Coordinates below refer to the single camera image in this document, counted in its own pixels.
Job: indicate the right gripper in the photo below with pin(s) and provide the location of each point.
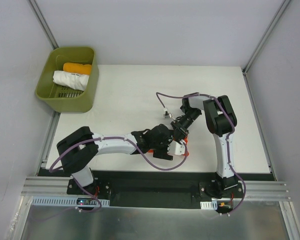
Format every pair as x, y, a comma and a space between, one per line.
179, 129

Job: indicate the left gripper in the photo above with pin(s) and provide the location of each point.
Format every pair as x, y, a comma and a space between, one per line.
163, 153

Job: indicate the orange t shirt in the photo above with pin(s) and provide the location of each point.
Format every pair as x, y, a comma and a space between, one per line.
187, 154

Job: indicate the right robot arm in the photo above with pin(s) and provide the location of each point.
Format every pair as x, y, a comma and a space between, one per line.
221, 121

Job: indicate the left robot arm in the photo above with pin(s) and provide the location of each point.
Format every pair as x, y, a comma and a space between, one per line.
79, 148

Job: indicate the rolled white t shirt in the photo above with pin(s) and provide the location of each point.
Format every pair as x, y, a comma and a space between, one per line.
74, 81

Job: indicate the green plastic basket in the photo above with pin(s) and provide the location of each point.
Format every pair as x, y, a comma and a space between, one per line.
64, 99

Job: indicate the rolled yellow t shirt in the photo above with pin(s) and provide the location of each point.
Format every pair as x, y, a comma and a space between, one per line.
83, 69

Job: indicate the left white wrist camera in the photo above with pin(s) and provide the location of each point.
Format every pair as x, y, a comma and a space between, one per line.
177, 148

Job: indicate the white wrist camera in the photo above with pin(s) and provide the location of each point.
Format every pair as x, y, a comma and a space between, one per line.
177, 148
167, 114

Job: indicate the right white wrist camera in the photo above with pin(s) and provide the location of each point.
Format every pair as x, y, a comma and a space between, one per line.
167, 114

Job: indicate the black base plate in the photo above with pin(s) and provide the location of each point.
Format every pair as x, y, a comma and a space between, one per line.
171, 190

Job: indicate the aluminium rail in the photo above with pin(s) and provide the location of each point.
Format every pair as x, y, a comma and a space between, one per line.
276, 191

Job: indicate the right aluminium corner post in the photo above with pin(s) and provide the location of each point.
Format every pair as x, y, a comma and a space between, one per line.
266, 35

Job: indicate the aluminium corner post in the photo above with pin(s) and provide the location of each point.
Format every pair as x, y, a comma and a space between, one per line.
266, 35
43, 23

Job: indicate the left aluminium corner post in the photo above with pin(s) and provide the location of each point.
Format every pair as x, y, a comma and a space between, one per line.
43, 23

